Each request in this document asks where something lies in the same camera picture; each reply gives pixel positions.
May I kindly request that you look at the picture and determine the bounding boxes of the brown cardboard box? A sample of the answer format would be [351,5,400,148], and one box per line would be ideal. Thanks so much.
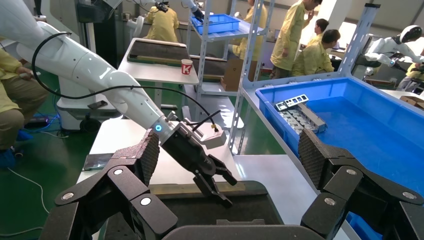
[220,57,263,92]
[399,95,424,111]

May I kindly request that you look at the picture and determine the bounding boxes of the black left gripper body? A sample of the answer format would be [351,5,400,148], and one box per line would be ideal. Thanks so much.
[160,125,220,178]

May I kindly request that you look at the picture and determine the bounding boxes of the white table with cup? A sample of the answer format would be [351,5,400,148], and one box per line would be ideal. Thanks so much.
[118,38,200,112]

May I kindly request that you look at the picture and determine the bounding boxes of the black container tray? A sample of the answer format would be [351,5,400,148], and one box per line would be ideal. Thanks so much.
[127,39,191,67]
[102,180,284,240]

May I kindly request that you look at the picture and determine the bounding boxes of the dark phone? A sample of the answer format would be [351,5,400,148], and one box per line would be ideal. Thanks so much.
[82,152,115,171]

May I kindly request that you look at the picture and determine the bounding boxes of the grey perforated metal bracket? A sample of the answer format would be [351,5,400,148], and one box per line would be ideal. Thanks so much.
[284,94,310,109]

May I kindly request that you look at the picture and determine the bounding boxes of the seated person blue shoe covers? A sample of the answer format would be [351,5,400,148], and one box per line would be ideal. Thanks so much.
[0,47,51,168]

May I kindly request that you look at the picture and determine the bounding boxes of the flat silver slotted part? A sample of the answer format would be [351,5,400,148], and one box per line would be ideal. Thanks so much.
[284,109,316,134]
[279,110,304,135]

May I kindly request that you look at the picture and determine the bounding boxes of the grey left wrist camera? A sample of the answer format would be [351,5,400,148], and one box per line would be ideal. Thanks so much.
[185,122,228,151]

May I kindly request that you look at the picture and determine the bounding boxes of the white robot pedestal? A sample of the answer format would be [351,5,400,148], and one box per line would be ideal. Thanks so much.
[56,76,122,133]

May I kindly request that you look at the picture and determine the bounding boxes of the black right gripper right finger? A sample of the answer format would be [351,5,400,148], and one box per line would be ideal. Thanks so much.
[298,128,424,240]

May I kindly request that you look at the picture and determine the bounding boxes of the white work table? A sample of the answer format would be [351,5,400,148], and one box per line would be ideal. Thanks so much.
[77,118,352,240]

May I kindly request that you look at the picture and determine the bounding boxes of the black camera cable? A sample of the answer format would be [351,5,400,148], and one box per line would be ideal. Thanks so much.
[31,31,222,133]

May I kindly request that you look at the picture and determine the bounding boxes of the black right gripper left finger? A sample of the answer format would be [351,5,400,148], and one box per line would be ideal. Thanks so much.
[39,129,179,240]

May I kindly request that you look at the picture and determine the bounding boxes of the person in yellow coat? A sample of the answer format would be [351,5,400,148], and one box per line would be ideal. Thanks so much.
[144,3,180,43]
[306,18,330,47]
[231,0,263,61]
[269,0,324,80]
[395,49,424,94]
[291,29,341,78]

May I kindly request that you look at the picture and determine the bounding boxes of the long grey metal part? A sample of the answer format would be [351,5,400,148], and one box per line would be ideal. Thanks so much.
[296,103,328,133]

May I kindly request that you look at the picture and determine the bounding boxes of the blue plastic bin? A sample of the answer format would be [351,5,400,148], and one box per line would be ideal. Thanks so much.
[255,76,424,240]
[191,13,241,36]

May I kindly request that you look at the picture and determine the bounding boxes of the white humanoid robot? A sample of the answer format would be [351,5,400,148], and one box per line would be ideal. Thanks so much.
[364,24,424,72]

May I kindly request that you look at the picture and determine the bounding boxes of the red white paper cup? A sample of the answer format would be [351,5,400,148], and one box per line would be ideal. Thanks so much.
[181,58,194,76]

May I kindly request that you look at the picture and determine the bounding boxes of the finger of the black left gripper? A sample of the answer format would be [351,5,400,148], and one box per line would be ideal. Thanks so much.
[193,171,233,210]
[208,154,239,187]

